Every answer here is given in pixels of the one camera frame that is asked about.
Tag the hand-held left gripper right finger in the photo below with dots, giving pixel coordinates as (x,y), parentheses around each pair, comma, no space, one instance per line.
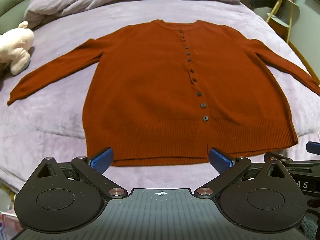
(220,161)

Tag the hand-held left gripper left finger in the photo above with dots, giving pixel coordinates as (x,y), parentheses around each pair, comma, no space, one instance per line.
(101,159)

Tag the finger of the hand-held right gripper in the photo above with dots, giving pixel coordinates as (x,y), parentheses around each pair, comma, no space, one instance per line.
(313,147)

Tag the rust red buttoned cardigan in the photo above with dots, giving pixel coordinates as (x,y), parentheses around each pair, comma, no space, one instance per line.
(150,80)

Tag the yellow side table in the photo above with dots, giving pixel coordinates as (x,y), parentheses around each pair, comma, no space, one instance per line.
(283,21)

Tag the pink plush pig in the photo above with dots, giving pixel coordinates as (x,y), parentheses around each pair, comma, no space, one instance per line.
(17,45)

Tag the grey padded headboard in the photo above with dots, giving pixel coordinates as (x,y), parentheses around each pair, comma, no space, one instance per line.
(15,5)

